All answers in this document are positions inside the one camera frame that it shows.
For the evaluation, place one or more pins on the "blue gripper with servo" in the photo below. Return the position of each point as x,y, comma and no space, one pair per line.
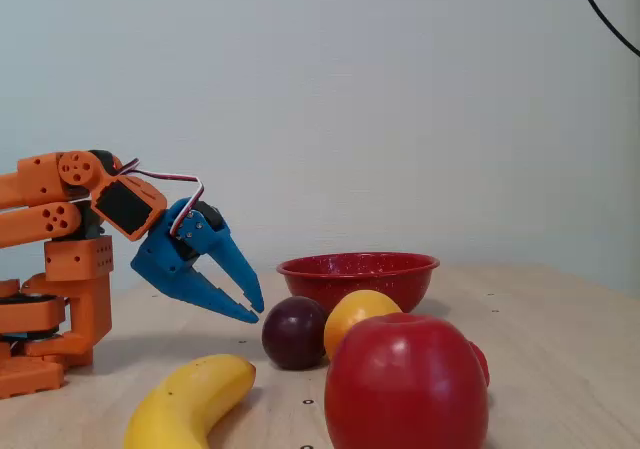
161,255

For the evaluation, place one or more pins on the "yellow toy banana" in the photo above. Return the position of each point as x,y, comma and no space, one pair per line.
185,404

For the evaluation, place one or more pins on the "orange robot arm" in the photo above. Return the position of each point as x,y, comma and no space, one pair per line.
30,179

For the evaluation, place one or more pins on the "red speckled enamel bowl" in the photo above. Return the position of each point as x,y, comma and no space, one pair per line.
350,274

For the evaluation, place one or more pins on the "dark purple toy plum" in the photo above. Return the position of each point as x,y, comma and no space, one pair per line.
292,334

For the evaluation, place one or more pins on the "orange yellow toy fruit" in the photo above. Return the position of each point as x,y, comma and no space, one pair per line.
350,314

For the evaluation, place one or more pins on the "red toy apple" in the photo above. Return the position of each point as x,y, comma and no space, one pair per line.
405,384

